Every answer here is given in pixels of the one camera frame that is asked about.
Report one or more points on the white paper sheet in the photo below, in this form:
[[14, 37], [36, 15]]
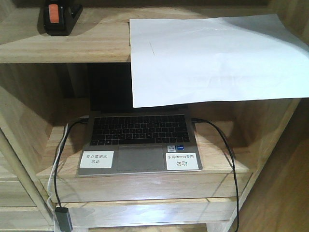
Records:
[[175, 61]]

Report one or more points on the black orange stapler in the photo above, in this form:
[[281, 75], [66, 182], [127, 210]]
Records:
[[60, 16]]

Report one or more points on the grey open laptop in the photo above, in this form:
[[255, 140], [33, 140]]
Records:
[[139, 137]]

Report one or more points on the white right label sticker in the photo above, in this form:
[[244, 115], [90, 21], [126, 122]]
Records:
[[181, 161]]

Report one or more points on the white label sticker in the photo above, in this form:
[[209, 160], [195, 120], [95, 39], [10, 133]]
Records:
[[96, 159], [181, 161]]

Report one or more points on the white left label sticker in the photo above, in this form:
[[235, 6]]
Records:
[[96, 159]]

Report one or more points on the wooden shelf unit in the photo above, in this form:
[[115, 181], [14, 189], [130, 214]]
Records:
[[37, 72]]

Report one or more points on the grey usb hub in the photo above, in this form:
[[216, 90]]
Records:
[[63, 218]]

